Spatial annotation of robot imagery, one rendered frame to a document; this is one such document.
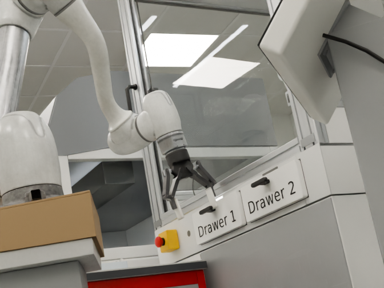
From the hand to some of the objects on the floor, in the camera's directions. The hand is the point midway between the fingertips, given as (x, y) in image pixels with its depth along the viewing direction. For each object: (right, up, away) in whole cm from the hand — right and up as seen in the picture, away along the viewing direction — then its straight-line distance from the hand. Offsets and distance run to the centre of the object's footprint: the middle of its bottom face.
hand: (197, 210), depth 230 cm
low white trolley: (-24, -100, 0) cm, 102 cm away
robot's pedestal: (-26, -78, -72) cm, 110 cm away
